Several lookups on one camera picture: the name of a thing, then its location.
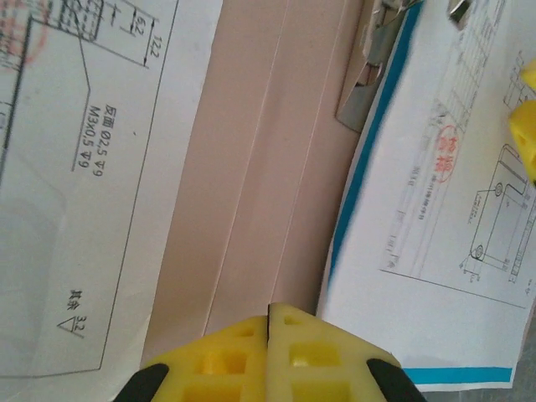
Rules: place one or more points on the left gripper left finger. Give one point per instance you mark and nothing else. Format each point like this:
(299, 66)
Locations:
(226, 364)

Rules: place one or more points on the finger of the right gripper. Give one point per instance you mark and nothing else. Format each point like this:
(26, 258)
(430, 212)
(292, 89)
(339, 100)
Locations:
(531, 75)
(527, 130)

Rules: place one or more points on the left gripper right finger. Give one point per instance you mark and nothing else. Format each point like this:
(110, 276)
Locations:
(318, 360)

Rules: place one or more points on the white technical drawing sheet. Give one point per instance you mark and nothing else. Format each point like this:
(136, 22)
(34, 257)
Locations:
(84, 251)
(439, 251)

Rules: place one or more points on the blue printed file sheet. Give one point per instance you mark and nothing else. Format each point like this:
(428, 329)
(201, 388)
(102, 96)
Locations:
(363, 167)

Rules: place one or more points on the brown paper folder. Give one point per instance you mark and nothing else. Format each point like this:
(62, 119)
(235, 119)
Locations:
(251, 167)

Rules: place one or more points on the metal folder fastener prong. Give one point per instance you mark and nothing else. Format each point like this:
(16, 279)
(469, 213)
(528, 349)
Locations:
(460, 9)
(356, 104)

